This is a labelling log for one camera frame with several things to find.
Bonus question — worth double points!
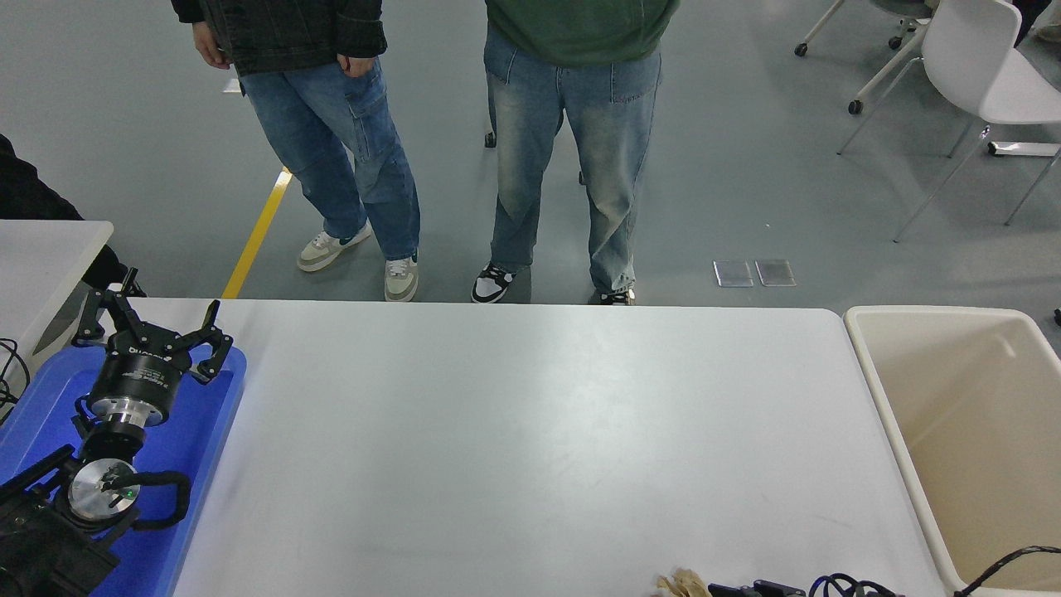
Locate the large pale plastic bin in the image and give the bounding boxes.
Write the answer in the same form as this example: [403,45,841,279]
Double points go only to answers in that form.
[843,305,1061,597]

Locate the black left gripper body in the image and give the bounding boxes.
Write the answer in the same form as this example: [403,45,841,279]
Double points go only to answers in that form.
[90,342,195,414]

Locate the black cable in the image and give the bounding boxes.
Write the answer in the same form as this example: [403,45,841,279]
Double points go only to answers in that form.
[0,337,32,420]

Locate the person's right hand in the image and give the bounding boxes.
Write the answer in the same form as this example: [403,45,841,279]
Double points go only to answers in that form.
[191,22,233,70]

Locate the white side table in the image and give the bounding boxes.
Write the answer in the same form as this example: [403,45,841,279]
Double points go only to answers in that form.
[0,219,115,374]

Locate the person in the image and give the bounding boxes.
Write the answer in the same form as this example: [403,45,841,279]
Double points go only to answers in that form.
[0,133,146,298]
[471,0,682,306]
[172,0,421,303]

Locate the white plastic chair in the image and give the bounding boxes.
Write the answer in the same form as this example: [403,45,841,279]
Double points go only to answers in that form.
[837,0,1061,243]

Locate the tan paper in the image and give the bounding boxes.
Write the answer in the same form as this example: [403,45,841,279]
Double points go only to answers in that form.
[653,568,712,597]

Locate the blue plastic tray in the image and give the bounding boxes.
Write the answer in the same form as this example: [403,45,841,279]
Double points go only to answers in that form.
[0,344,248,597]

